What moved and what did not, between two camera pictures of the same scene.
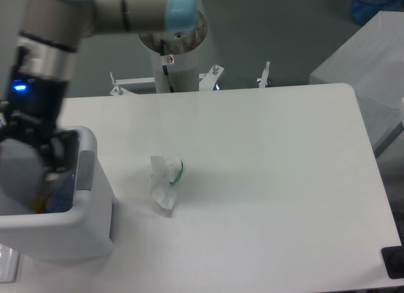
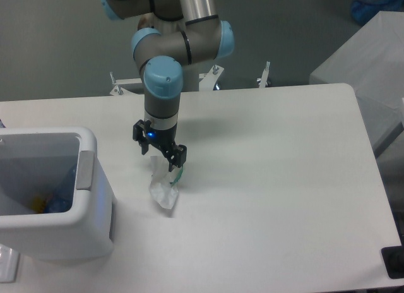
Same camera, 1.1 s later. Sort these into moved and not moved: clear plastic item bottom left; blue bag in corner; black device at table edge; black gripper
Moved: black gripper
Not moved: blue bag in corner; clear plastic item bottom left; black device at table edge
